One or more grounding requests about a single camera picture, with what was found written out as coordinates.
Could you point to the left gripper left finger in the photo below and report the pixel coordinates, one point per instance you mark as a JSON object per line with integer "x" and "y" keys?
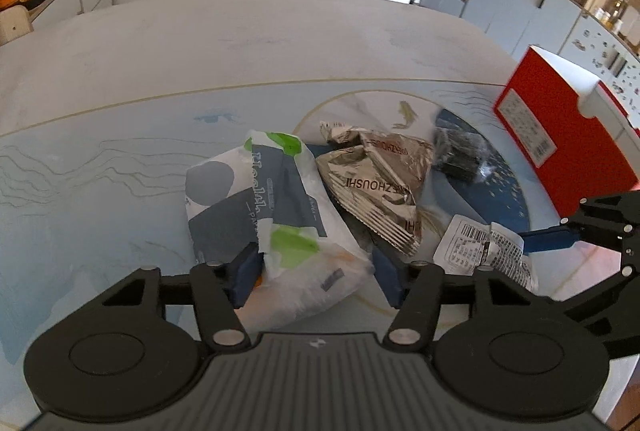
{"x": 218, "y": 291}

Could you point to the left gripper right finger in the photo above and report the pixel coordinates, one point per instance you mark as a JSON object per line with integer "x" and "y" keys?
{"x": 414, "y": 290}

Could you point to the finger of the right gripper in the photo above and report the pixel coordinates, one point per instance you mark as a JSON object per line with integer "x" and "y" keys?
{"x": 553, "y": 238}

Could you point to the white printed sachet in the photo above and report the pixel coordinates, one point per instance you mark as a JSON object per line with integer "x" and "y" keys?
{"x": 467, "y": 245}

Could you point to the white tissue pack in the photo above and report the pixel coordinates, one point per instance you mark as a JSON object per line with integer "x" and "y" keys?
{"x": 269, "y": 192}

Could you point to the red cardboard box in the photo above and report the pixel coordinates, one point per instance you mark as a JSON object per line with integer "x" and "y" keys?
{"x": 576, "y": 134}

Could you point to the silver foil snack bag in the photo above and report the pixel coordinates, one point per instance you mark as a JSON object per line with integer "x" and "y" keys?
{"x": 378, "y": 178}

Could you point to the black wrapped snack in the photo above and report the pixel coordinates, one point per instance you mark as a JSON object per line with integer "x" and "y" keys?
{"x": 462, "y": 155}

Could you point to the white wall cabinets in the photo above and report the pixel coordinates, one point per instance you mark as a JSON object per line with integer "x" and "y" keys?
{"x": 559, "y": 26}

